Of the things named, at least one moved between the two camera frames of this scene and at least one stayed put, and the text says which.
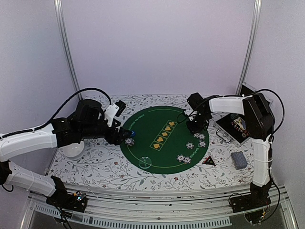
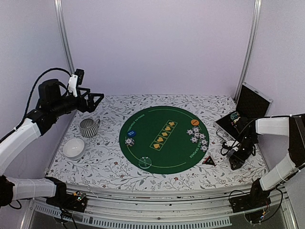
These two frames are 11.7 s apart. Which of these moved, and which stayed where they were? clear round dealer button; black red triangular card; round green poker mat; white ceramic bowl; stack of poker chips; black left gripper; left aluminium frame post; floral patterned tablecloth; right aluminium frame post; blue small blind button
Moved: black left gripper
Stayed: left aluminium frame post; black red triangular card; blue small blind button; white ceramic bowl; stack of poker chips; floral patterned tablecloth; round green poker mat; right aluminium frame post; clear round dealer button
